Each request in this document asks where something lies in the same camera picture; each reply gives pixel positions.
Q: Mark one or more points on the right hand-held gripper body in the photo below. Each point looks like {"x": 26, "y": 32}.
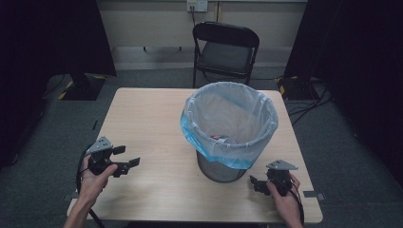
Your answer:
{"x": 280, "y": 180}

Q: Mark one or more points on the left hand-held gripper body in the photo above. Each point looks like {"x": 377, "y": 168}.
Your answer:
{"x": 99, "y": 160}

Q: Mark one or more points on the metal mesh trash can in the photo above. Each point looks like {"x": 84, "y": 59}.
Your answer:
{"x": 218, "y": 172}

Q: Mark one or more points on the clear plastic bottle red label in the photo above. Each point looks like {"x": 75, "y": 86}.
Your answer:
{"x": 218, "y": 138}

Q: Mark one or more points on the grey trash can blue bag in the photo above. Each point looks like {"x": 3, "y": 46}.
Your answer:
{"x": 228, "y": 110}

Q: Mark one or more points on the person's right hand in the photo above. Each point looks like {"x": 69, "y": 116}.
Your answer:
{"x": 285, "y": 204}

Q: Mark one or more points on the person's left hand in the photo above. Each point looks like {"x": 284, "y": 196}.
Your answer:
{"x": 93, "y": 186}

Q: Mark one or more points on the grey tape strip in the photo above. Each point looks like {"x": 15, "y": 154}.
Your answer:
{"x": 313, "y": 195}
{"x": 71, "y": 196}

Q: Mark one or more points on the black stand base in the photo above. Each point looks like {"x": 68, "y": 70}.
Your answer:
{"x": 83, "y": 87}
{"x": 297, "y": 88}

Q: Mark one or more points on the black curtain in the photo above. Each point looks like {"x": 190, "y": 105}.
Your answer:
{"x": 47, "y": 47}
{"x": 358, "y": 63}

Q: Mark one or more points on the black folding chair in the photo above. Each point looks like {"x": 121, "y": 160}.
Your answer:
{"x": 226, "y": 53}

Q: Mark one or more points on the white wall outlet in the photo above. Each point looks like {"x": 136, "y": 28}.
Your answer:
{"x": 197, "y": 5}

